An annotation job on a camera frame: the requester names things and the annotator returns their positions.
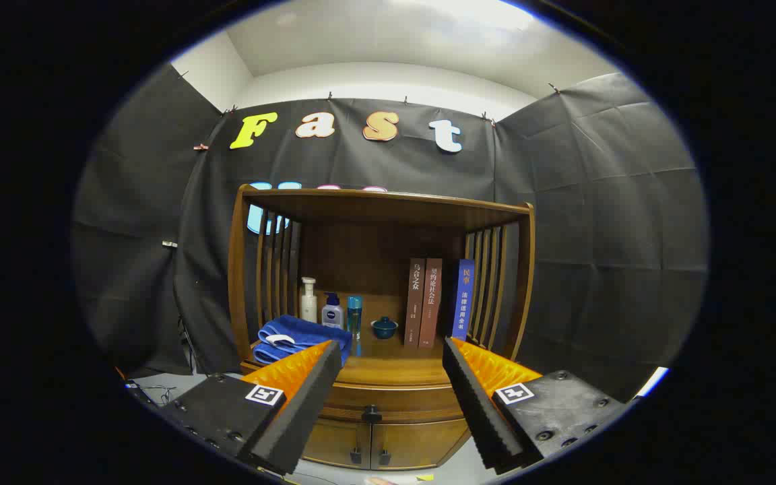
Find white and blue lotion bottle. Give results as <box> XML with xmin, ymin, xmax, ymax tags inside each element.
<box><xmin>321</xmin><ymin>292</ymin><xmax>345</xmax><ymax>329</ymax></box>

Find black backdrop cloth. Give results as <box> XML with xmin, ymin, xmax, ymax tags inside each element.
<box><xmin>71</xmin><ymin>73</ymin><xmax>709</xmax><ymax>403</ymax></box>

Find white pump bottle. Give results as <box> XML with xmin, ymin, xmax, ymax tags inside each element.
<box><xmin>300</xmin><ymin>277</ymin><xmax>318</xmax><ymax>324</ymax></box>

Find dark brown book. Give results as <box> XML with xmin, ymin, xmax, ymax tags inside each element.
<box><xmin>404</xmin><ymin>258</ymin><xmax>426</xmax><ymax>348</ymax></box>

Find thin floor cables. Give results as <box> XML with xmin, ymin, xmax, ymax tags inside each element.
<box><xmin>137</xmin><ymin>383</ymin><xmax>179</xmax><ymax>406</ymax></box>

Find reddish brown book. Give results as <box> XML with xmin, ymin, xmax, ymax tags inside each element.
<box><xmin>419</xmin><ymin>258</ymin><xmax>443</xmax><ymax>350</ymax></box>

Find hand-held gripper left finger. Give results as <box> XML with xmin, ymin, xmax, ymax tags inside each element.
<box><xmin>159</xmin><ymin>339</ymin><xmax>343</xmax><ymax>476</ymax></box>

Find wooden countertop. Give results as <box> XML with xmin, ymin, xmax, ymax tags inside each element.
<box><xmin>240</xmin><ymin>333</ymin><xmax>517</xmax><ymax>388</ymax></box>

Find blue folded towel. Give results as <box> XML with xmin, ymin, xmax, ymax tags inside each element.
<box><xmin>253</xmin><ymin>315</ymin><xmax>353</xmax><ymax>366</ymax></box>

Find wooden cabinet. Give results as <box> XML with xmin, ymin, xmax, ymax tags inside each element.
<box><xmin>228</xmin><ymin>183</ymin><xmax>536</xmax><ymax>471</ymax></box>

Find wooden drawer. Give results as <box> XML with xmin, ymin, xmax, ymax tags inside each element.
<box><xmin>314</xmin><ymin>383</ymin><xmax>473</xmax><ymax>425</ymax></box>

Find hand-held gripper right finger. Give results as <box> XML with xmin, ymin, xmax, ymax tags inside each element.
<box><xmin>442</xmin><ymin>337</ymin><xmax>631</xmax><ymax>476</ymax></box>

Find wooden cabinet door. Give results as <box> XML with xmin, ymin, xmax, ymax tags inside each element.
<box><xmin>369</xmin><ymin>418</ymin><xmax>471</xmax><ymax>470</ymax></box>
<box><xmin>300</xmin><ymin>419</ymin><xmax>370</xmax><ymax>470</ymax></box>

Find blue book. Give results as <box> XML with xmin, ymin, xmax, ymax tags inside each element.
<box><xmin>451</xmin><ymin>259</ymin><xmax>476</xmax><ymax>341</ymax></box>

